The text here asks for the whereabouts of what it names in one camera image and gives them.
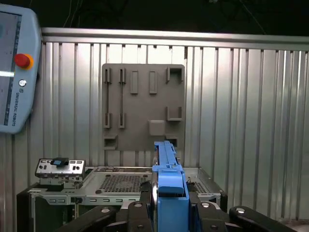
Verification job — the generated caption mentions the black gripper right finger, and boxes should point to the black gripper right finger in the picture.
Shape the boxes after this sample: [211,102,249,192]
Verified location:
[189,182,299,232]

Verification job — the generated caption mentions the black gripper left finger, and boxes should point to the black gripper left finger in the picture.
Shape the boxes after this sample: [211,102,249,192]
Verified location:
[55,182,153,232]

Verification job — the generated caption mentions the perforated metal disk bay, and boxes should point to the perforated metal disk bay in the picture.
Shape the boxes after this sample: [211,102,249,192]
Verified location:
[82,166,219,205]

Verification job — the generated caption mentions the grey parts rack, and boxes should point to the grey parts rack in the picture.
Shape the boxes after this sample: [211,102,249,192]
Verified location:
[101,63,186,151]

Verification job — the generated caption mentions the black PC case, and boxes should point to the black PC case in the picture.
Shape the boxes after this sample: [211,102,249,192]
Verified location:
[16,166,229,232]

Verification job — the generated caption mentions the pale blue teach pendant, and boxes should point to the pale blue teach pendant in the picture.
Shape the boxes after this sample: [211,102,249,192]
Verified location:
[0,4,42,135]

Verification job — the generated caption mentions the hinged metal slot bracket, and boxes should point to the hinged metal slot bracket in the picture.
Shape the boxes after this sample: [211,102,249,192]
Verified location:
[35,158,86,178]

